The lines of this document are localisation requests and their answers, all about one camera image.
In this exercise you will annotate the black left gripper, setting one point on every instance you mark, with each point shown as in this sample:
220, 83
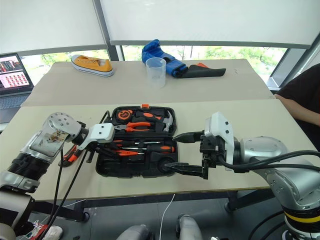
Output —
91, 148

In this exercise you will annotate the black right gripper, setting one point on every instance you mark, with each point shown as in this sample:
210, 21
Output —
210, 150

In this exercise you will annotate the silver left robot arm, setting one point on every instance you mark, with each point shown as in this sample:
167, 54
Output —
50, 140

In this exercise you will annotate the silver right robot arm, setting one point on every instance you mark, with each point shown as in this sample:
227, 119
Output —
275, 160

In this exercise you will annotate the black plastic tool case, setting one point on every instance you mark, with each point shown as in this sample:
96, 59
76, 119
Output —
140, 165

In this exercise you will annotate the small orange black screwdriver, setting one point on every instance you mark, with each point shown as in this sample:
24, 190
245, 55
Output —
125, 151
120, 142

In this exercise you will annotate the large orange black screwdriver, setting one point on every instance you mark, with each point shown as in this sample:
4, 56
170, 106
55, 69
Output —
162, 149

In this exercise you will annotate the orange black tape measure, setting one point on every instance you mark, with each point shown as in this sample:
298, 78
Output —
125, 115

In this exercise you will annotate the orange black utility knife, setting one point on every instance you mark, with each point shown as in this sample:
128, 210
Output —
72, 156

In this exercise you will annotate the yellow canvas sneaker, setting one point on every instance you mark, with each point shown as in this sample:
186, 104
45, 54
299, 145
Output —
92, 65

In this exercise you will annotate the grey rounded robot shape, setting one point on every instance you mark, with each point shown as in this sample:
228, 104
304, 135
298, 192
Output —
136, 232
188, 228

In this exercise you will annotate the clear plastic measuring cup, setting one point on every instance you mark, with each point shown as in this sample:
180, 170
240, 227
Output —
156, 72

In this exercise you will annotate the black orange folded cloth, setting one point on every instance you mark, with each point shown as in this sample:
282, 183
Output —
205, 72

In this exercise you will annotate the blue boxing glove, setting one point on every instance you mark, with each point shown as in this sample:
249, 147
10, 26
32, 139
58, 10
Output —
155, 53

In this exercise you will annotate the open laptop computer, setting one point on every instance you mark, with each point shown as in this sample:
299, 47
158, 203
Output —
13, 82

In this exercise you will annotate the red white floor clutter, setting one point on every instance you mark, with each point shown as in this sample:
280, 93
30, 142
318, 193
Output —
47, 231

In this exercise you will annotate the person in dark shirt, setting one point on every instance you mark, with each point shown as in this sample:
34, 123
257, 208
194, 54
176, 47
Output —
302, 95

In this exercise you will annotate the slanted grey window pillar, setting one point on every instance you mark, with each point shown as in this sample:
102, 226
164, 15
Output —
287, 67

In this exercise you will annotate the wide white roller blind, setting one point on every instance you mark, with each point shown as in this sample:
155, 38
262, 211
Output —
207, 20

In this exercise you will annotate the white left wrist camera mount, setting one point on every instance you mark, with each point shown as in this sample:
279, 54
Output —
101, 132

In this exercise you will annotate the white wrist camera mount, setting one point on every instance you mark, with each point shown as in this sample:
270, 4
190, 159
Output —
101, 132
222, 132

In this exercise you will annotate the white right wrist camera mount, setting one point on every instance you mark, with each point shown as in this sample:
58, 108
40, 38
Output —
222, 132

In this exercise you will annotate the black table leg frame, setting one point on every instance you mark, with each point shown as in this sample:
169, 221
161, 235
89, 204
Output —
247, 200
65, 211

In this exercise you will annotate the grey window frame pillar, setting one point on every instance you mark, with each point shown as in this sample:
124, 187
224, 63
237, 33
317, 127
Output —
110, 37

